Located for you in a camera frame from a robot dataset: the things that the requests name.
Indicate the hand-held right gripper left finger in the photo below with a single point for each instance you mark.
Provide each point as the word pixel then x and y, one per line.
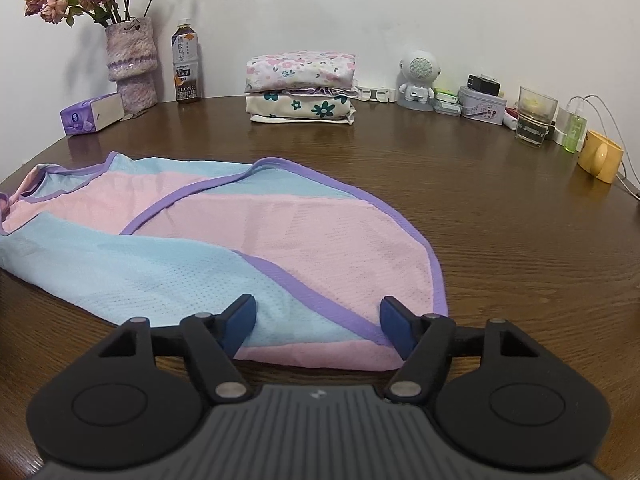
pixel 240 322

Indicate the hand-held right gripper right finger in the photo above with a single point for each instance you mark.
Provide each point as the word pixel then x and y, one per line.
pixel 397 327

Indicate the pink and blue sleeveless top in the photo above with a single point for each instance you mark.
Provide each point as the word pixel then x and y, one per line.
pixel 325 240

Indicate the folded cream floral cloth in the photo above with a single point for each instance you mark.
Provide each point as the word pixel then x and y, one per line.
pixel 300 107

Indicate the small clear box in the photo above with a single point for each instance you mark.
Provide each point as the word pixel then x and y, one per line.
pixel 447 108

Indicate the printed tin box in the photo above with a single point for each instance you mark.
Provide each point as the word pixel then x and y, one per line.
pixel 482 107

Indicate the small green box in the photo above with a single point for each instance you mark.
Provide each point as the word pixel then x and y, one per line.
pixel 446 95

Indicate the glass cup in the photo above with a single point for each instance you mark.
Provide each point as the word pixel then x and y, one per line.
pixel 536 120

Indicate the black charger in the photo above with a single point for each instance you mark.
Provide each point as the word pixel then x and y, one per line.
pixel 483 85

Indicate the white robot speaker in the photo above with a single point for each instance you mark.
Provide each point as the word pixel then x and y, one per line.
pixel 419 70

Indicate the purple tissue box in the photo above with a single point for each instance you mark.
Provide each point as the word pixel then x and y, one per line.
pixel 82 117

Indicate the folded pink floral cloth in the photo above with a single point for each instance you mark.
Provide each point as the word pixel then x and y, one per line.
pixel 300 71

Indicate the white charger block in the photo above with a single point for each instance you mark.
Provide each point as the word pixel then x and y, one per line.
pixel 562 125

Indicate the green spray bottle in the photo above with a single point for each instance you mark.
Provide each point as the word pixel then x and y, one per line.
pixel 575 135

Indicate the yellow mug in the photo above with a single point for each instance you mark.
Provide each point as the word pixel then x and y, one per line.
pixel 597 157

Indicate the tea bottle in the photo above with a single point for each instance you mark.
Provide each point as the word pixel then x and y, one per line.
pixel 187 65

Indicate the purple fuzzy vase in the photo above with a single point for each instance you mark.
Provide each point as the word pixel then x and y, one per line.
pixel 131 60

